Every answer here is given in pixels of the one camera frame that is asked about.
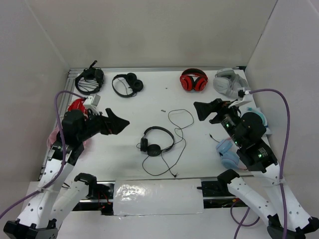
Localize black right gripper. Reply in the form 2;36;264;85
192;97;243;145

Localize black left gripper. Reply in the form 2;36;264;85
78;108;130;142

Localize black wired headphones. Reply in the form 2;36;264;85
136;109;195;178

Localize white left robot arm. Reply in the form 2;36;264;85
3;108;130;239

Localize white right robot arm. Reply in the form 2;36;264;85
194;99;319;239

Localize red over-ear headphones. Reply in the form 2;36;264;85
179;68;208;92

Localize white grey headphones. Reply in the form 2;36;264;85
213;68;249;99

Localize small red headphones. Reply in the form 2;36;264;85
67;99;88;119

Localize black thin-band headphones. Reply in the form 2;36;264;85
112;73;144;98

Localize teal headphones in bag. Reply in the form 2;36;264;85
246;107;272;135

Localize black headphones with microphone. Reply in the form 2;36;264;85
75;60;105;95

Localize light blue headphones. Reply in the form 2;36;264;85
215;138;247;171

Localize pink headphones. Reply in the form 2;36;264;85
46;126;92;149

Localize white taped front panel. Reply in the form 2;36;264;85
113;179;204;216

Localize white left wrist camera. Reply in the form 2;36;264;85
83;94;101;112

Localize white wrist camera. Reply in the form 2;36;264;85
83;94;101;112
229;87;253;108

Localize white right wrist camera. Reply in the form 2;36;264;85
229;87;253;108

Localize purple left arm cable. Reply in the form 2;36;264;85
0;90;88;220

